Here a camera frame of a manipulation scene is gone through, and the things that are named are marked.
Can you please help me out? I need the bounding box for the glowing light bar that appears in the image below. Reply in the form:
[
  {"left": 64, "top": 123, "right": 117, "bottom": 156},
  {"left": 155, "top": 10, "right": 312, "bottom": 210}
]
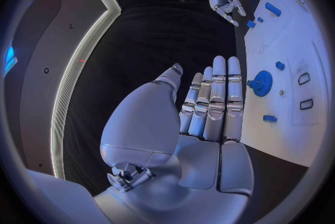
[{"left": 3, "top": 39, "right": 19, "bottom": 78}]

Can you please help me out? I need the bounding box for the blue gear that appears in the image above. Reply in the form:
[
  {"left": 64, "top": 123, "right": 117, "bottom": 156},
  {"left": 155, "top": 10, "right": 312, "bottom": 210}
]
[{"left": 252, "top": 70, "right": 274, "bottom": 97}]

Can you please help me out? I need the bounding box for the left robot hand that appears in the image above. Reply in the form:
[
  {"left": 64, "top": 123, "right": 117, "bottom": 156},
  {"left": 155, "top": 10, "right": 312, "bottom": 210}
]
[{"left": 93, "top": 55, "right": 256, "bottom": 224}]

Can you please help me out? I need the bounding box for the long blue peg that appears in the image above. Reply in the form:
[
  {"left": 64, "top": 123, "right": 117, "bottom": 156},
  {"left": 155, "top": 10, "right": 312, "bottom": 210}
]
[{"left": 264, "top": 2, "right": 283, "bottom": 17}]

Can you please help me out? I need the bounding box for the white task board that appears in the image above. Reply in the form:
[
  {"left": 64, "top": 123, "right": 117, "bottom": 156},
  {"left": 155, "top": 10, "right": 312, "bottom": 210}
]
[{"left": 239, "top": 0, "right": 331, "bottom": 168}]

